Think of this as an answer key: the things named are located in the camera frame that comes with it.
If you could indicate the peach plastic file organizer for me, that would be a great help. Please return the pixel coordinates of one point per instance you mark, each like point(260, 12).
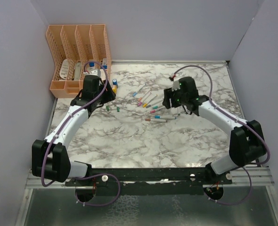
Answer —
point(75, 50)

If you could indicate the pink cap marker pen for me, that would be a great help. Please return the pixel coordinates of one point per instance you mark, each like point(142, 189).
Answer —
point(156, 110)

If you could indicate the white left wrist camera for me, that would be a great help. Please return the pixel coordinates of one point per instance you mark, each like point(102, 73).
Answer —
point(95, 72)

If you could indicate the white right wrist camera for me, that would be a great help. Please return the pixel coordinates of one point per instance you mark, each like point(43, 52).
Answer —
point(176, 83)

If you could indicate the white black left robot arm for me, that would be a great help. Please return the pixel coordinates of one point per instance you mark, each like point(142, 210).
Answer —
point(68, 131)

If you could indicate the white device in organizer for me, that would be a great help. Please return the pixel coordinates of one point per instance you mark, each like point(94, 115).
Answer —
point(77, 71)

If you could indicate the yellow cap marker pen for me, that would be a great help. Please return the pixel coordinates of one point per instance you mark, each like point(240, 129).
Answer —
point(148, 102)

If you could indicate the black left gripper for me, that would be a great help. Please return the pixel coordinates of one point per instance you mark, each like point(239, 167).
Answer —
point(110, 95)

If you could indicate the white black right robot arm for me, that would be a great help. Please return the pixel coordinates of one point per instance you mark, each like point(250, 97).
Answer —
point(246, 142)

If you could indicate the blue cap marker pen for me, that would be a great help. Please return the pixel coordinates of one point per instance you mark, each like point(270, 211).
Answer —
point(139, 89)

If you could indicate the black metal base rail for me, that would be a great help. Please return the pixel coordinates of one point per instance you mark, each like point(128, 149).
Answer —
point(127, 181)

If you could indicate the red white box in organizer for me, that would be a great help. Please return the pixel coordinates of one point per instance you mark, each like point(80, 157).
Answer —
point(104, 63)

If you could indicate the yellow small box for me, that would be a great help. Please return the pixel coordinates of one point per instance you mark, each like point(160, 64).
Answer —
point(114, 88)

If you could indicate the grey cap marker pen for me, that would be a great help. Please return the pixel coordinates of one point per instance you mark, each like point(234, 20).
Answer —
point(154, 103)

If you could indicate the white paper card in organizer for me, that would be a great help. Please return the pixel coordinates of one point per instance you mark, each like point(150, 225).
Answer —
point(64, 70)

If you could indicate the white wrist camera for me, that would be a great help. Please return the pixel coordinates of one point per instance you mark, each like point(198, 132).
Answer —
point(95, 72)
point(176, 83)

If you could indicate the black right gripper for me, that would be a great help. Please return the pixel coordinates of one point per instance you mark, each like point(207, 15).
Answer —
point(169, 94)

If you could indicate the blue white box in organizer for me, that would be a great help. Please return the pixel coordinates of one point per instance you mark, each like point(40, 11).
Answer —
point(91, 65)

